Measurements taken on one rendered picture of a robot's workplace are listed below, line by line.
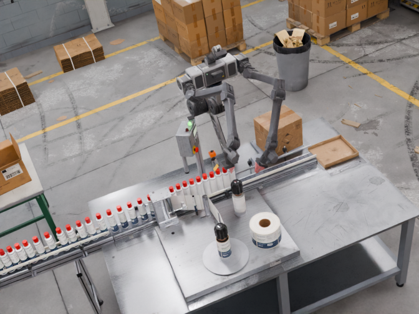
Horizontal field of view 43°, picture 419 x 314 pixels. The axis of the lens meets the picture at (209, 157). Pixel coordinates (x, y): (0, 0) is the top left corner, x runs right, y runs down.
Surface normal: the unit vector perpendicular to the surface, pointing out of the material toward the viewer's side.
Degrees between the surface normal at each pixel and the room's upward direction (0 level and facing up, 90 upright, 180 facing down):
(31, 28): 90
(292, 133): 90
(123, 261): 0
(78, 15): 90
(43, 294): 0
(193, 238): 0
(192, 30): 90
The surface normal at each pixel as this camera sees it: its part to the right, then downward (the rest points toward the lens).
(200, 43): 0.45, 0.48
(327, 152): -0.14, -0.76
